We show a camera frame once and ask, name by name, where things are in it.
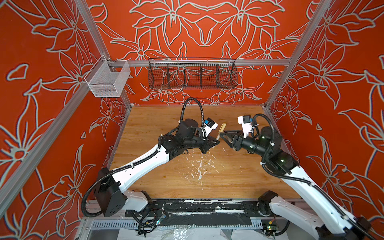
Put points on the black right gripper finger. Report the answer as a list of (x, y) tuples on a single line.
[(232, 133), (229, 140)]

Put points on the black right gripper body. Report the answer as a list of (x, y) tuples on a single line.
[(249, 144)]

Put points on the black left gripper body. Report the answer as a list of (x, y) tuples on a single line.
[(203, 144)]

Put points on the beige pen cap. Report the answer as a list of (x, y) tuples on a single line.
[(222, 128)]

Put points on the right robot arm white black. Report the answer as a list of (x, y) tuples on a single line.
[(329, 222)]

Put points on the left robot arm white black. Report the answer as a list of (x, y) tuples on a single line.
[(112, 187)]

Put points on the clear mesh bin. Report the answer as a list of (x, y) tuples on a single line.
[(107, 79)]

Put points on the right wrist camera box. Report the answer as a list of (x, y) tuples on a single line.
[(246, 123)]

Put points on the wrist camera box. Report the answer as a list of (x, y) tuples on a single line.
[(208, 126), (246, 123)]

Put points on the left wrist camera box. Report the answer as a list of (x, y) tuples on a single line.
[(208, 126)]

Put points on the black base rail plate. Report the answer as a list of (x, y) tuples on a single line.
[(246, 207)]

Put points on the white cable duct strip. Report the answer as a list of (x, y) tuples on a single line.
[(254, 224)]

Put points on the black wire basket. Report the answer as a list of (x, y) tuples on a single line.
[(184, 73)]

